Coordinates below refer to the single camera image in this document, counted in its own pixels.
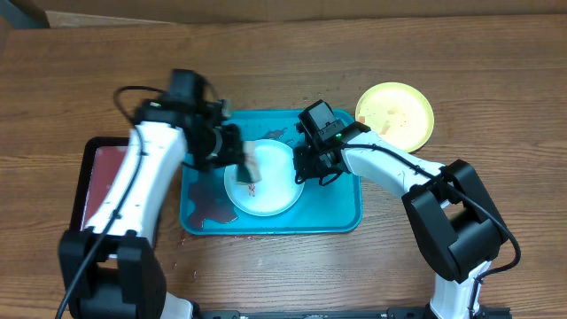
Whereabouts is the green scrub sponge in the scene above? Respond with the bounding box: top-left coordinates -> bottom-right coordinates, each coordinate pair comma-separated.
236,141 -> 261,184

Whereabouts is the light blue plate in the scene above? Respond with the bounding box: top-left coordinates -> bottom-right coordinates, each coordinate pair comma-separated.
224,139 -> 304,217

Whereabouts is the yellow-green plate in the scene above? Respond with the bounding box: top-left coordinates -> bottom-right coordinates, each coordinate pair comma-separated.
355,82 -> 435,152

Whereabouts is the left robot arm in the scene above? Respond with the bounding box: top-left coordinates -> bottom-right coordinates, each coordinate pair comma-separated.
56,121 -> 244,318

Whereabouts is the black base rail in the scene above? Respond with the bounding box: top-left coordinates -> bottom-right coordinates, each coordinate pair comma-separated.
198,305 -> 513,319

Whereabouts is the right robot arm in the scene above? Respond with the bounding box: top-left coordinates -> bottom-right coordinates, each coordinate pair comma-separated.
293,128 -> 518,318

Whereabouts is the black tray with red water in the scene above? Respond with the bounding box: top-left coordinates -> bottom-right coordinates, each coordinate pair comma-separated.
69,136 -> 128,231

